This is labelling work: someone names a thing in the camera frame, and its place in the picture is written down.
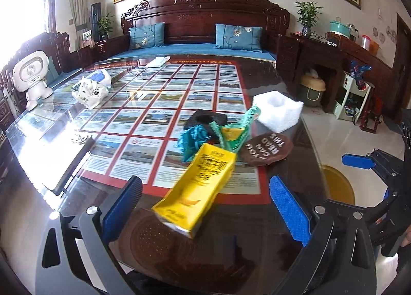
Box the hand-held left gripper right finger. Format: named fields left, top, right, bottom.
left=269, top=174, right=378, bottom=295

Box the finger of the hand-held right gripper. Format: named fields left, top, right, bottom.
left=342, top=149, right=406, bottom=186

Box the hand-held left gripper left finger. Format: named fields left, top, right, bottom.
left=35, top=176, right=143, bottom=295

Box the yellow round bin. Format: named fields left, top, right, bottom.
left=321, top=164, right=356, bottom=206

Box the brown round lettered pad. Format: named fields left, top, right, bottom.
left=240, top=132, right=294, bottom=166

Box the yellow drink carton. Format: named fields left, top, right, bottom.
left=152, top=143, right=238, bottom=239

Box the green plastic bag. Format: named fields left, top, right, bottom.
left=210, top=105, right=262, bottom=154

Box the white foam packaging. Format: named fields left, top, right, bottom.
left=252, top=90, right=304, bottom=133

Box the teal wrapper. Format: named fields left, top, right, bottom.
left=178, top=125, right=207, bottom=163

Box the black bag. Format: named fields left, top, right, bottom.
left=183, top=109, right=229, bottom=145

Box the red stool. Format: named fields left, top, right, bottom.
left=359, top=96, right=384, bottom=135

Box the small white shelf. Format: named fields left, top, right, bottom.
left=333, top=72, right=375, bottom=122

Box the black tablet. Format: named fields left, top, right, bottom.
left=48, top=141, right=95, bottom=195

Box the blue toy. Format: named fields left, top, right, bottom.
left=349, top=60, right=373, bottom=88

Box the red-bordered picture poster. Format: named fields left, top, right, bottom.
left=75, top=59, right=270, bottom=209

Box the wooden door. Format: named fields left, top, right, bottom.
left=393, top=12, right=411, bottom=116

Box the dark wooden sideboard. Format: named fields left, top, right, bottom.
left=291, top=33, right=396, bottom=122

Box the white printed plastic bag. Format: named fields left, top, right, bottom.
left=71, top=77, right=110, bottom=110

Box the blue and white plastic bag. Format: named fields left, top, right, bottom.
left=84, top=69, right=112, bottom=88

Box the teal cooking pot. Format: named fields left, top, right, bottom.
left=330, top=19, right=351, bottom=38

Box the white folded cloth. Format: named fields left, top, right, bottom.
left=146, top=56, right=171, bottom=67

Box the potted plant in patterned vase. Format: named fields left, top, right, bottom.
left=295, top=1, right=322, bottom=38

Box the wooden corner table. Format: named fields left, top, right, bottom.
left=95, top=35, right=130, bottom=63

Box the white robot toy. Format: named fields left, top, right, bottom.
left=12, top=51, right=53, bottom=111

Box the dark wooden armchair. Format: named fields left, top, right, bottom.
left=0, top=32, right=94, bottom=132

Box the blue floral cushion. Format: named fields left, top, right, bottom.
left=213, top=23, right=264, bottom=51
left=128, top=23, right=165, bottom=50

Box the blue sofa seat pad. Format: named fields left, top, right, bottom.
left=107, top=44, right=277, bottom=62

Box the small potted plant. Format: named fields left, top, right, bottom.
left=96, top=14, right=115, bottom=40

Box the black tower speaker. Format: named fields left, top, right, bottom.
left=90, top=3, right=101, bottom=45

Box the dark wooden sofa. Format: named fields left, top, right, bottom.
left=93, top=0, right=291, bottom=67

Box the bright window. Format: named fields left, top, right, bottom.
left=0, top=0, right=60, bottom=67

